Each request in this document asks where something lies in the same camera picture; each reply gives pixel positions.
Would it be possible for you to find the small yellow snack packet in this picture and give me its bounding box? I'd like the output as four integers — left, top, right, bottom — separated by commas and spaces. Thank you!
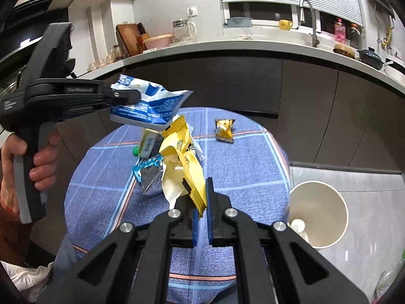
214, 119, 236, 144

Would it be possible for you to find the yellow gas hose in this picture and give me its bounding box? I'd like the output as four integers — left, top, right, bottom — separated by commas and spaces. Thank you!
381, 25, 394, 49

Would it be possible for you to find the dark blue pot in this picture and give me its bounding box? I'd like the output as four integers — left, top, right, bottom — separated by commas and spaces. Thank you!
357, 47, 383, 70

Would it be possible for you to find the brown wooden cutting board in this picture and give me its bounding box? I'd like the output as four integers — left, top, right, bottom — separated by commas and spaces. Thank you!
115, 22, 141, 58

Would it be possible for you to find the black wok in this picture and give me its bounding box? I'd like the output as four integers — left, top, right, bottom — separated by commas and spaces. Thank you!
65, 57, 77, 79

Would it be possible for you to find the pale blue tray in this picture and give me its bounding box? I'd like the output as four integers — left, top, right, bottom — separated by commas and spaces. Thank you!
225, 17, 254, 27

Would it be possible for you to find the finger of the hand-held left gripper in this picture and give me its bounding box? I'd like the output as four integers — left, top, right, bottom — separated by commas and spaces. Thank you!
106, 89, 140, 105

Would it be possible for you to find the metal kitchen faucet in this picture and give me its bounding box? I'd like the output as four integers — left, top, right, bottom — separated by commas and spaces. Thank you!
299, 0, 320, 47

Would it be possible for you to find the round bamboo basket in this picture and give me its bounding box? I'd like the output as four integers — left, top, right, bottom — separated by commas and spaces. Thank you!
333, 43, 356, 58

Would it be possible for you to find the blue white snack bag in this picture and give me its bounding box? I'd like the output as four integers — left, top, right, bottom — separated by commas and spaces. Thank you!
109, 73, 194, 132

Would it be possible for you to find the clear plastic bag with greens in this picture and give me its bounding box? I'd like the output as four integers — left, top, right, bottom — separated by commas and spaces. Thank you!
373, 250, 405, 304

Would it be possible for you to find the blue plaid tablecloth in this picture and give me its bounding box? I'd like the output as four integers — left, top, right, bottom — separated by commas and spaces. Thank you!
64, 107, 291, 304

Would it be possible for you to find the grey kitchen countertop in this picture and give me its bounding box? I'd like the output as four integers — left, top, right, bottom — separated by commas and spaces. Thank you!
76, 25, 405, 96

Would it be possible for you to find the white padded garment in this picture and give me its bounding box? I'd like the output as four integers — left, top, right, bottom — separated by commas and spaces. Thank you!
0, 260, 54, 303

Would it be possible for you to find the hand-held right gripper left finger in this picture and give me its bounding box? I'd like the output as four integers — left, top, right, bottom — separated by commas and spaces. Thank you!
39, 179, 200, 304

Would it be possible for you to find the dark range hood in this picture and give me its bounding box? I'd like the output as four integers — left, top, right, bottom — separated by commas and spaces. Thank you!
0, 0, 79, 61

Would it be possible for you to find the pink bottle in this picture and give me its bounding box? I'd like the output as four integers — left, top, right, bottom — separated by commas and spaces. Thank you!
335, 18, 346, 43

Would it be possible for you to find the knife block with knives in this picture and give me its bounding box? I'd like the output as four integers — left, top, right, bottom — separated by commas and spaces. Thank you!
136, 22, 149, 51

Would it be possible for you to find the glass pitcher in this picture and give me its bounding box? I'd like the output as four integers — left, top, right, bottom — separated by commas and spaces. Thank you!
172, 18, 198, 44

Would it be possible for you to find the blue silver foil wrapper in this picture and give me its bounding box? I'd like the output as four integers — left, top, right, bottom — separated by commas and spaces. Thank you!
132, 154, 167, 195

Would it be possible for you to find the yellow snack wrapper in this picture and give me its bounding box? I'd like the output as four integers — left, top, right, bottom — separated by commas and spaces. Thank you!
158, 116, 206, 213

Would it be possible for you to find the person's leg in jeans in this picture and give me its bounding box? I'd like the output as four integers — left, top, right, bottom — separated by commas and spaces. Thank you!
51, 233, 83, 295

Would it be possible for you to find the person's left hand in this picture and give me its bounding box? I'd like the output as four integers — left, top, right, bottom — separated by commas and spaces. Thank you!
0, 132, 60, 213

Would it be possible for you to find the tan yellow kitchen sponge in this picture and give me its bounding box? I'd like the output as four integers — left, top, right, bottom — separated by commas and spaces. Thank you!
138, 128, 163, 159

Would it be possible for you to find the white pot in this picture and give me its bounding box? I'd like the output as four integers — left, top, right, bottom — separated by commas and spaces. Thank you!
383, 55, 405, 77

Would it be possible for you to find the dark glass bottle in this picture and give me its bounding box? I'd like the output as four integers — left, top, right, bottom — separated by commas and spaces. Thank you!
350, 22, 361, 46

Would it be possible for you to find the beige trash bin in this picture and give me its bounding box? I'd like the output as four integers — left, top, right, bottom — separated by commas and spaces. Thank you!
286, 180, 349, 249

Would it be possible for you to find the person's left forearm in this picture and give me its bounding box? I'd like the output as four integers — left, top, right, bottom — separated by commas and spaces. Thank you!
0, 193, 42, 267

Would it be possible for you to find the wall water heater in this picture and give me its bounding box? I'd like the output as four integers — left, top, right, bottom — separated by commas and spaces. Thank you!
369, 0, 396, 16

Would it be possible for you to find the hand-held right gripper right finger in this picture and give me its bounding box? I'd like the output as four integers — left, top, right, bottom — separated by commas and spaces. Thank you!
206, 177, 371, 304

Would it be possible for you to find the pink bowl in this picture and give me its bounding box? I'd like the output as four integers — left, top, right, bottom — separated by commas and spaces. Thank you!
142, 34, 175, 50

